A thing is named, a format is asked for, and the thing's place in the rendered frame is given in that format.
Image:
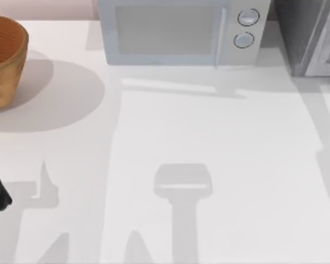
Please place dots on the microwave knob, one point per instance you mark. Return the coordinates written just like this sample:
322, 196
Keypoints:
244, 40
248, 16

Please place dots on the pale microwave oven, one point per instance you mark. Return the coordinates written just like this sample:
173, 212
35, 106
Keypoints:
165, 33

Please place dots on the brown woven basket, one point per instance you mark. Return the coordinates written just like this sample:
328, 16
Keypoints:
5, 63

